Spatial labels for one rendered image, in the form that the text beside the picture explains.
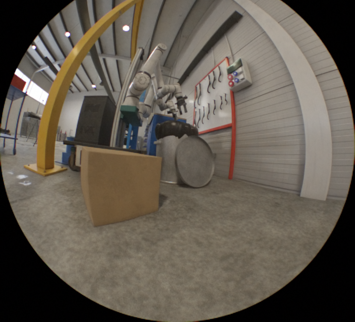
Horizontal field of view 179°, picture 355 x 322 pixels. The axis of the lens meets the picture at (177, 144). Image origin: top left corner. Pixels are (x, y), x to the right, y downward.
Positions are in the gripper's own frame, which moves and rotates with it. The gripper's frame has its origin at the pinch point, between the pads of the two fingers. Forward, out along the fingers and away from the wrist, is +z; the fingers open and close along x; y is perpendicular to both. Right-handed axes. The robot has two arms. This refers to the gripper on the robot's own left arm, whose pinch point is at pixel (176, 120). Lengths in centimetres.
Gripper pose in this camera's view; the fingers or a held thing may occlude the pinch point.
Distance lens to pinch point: 159.8
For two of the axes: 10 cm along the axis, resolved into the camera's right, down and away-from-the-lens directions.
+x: -0.6, 1.9, 9.8
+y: 9.5, -3.0, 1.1
